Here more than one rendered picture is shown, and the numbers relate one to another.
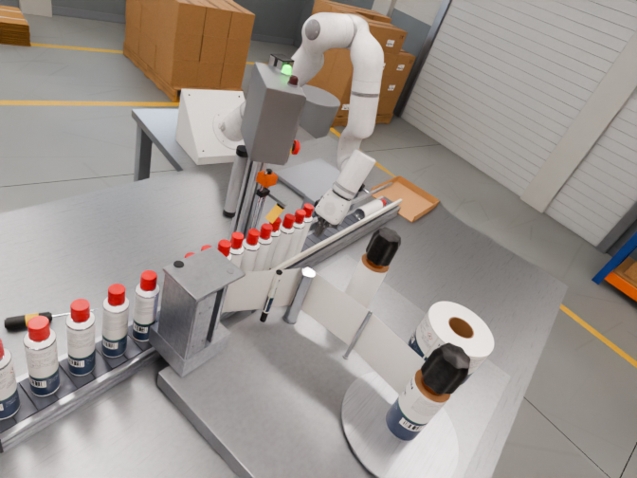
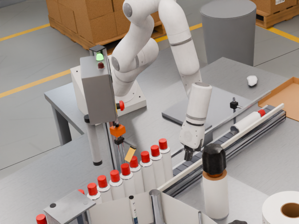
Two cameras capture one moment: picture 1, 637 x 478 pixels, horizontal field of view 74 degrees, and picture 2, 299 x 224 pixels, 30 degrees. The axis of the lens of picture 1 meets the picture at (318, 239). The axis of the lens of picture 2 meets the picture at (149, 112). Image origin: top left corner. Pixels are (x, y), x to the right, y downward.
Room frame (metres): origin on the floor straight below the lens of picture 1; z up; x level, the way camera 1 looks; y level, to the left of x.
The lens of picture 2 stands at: (-0.50, -0.68, 2.31)
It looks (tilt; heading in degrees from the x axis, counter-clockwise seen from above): 31 degrees down; 25
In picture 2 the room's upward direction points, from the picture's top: 7 degrees counter-clockwise
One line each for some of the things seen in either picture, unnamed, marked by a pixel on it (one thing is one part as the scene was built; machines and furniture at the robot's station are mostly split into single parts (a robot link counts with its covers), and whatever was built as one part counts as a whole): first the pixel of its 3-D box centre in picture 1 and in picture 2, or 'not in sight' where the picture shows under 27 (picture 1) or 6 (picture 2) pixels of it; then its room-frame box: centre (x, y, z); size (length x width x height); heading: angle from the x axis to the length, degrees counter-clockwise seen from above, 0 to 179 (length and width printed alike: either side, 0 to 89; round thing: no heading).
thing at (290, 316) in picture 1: (299, 296); (157, 212); (0.88, -0.01, 0.97); 0.05 x 0.05 x 0.19
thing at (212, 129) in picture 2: (325, 215); (193, 141); (1.36, 0.01, 0.95); 1.07 x 0.01 x 0.01; 154
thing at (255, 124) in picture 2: (336, 236); (207, 157); (1.33, -0.06, 0.90); 1.07 x 0.01 x 0.02; 154
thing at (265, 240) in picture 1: (259, 253); (128, 186); (0.98, 0.15, 0.98); 0.05 x 0.05 x 0.20
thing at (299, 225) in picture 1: (292, 237); (157, 168); (1.12, 0.08, 0.98); 0.05 x 0.05 x 0.20
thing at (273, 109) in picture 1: (271, 114); (98, 88); (1.03, 0.23, 1.38); 0.17 x 0.10 x 0.19; 29
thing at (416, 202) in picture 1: (405, 197); (297, 98); (1.98, -0.33, 0.85); 0.30 x 0.26 x 0.04; 154
